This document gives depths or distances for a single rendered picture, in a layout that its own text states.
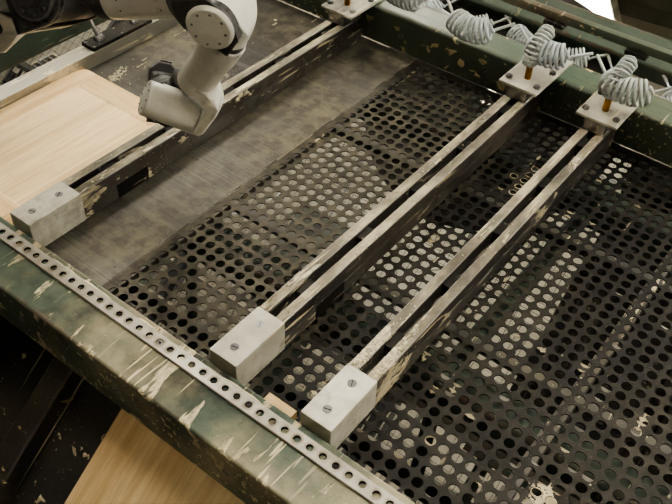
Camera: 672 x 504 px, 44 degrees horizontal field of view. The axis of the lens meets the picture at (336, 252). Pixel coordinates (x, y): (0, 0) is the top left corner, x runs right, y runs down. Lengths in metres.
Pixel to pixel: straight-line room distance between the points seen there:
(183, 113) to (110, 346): 0.43
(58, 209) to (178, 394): 0.51
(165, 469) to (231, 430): 0.35
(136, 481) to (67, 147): 0.75
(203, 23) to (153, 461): 0.84
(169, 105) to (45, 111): 0.63
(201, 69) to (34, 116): 0.74
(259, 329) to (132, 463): 0.42
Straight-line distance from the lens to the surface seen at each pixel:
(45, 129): 2.05
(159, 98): 1.52
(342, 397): 1.37
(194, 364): 1.44
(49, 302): 1.59
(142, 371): 1.45
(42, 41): 2.47
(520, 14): 2.66
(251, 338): 1.44
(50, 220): 1.74
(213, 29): 1.33
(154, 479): 1.69
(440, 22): 2.26
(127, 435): 1.73
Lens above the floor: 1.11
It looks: 3 degrees up
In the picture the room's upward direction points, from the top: 31 degrees clockwise
